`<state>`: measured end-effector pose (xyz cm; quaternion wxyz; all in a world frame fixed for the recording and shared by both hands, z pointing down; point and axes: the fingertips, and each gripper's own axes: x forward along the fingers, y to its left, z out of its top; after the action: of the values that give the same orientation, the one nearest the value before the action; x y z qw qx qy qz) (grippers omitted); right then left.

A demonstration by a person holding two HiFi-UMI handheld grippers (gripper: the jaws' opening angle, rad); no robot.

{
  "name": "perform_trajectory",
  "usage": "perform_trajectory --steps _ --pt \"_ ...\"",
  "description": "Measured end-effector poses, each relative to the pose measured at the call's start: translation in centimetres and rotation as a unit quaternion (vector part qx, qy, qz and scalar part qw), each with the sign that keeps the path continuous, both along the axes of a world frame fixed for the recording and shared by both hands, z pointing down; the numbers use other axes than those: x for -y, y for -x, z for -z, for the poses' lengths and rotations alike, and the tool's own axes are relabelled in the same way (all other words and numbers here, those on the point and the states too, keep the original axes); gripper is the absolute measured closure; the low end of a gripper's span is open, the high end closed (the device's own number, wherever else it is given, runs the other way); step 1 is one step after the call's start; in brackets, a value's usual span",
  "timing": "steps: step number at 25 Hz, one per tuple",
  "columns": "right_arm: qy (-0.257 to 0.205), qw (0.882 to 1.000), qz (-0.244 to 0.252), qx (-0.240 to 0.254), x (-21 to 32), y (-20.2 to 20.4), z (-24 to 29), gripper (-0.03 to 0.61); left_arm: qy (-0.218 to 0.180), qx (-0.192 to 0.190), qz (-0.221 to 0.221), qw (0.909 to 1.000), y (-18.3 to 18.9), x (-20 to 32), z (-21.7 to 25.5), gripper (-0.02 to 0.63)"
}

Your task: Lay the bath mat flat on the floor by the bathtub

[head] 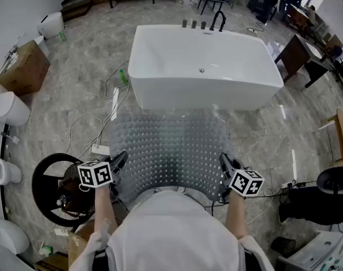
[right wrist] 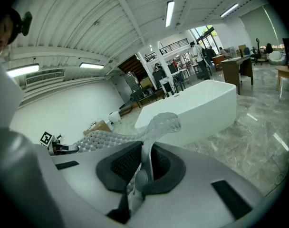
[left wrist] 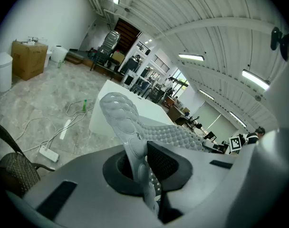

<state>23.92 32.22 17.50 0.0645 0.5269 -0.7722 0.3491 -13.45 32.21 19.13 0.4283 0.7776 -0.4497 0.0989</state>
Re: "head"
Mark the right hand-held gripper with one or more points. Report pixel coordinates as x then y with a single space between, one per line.
246 182

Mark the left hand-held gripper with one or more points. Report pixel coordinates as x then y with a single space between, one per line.
95 175

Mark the grey perforated bath mat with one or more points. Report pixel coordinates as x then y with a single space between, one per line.
171 151

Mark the person's right forearm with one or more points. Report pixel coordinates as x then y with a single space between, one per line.
235 216

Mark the person's left forearm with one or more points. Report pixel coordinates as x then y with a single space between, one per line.
103 207

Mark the short white power strip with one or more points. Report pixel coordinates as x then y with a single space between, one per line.
100 149

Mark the long white power strip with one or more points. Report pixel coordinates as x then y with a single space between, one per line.
115 103

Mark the brown bag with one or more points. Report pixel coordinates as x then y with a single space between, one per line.
71 175

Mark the small white power strip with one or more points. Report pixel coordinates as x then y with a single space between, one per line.
288 184

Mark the green plastic bottle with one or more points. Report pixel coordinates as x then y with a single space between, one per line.
122 76

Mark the person's white shirt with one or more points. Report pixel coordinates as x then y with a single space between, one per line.
171 230

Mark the black round chair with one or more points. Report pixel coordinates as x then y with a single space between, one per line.
39 190

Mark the white bathtub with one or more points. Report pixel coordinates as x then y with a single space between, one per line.
202 55

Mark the small white plug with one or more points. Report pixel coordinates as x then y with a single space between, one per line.
13 139

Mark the green packet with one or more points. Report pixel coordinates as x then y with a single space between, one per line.
46 250

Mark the dark wooden vanity cabinet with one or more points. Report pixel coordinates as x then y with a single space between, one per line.
294 55

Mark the white appliance box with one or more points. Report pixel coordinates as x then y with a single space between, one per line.
315 253

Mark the black tap knob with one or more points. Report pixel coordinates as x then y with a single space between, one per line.
184 23
203 25
194 24

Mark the small green bottle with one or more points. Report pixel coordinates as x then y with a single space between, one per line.
62 36

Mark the small white bin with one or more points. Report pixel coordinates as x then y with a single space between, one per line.
41 45

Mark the black bathtub faucet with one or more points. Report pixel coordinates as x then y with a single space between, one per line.
216 15

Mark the dark wooden platform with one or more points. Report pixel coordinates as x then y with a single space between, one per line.
75 8

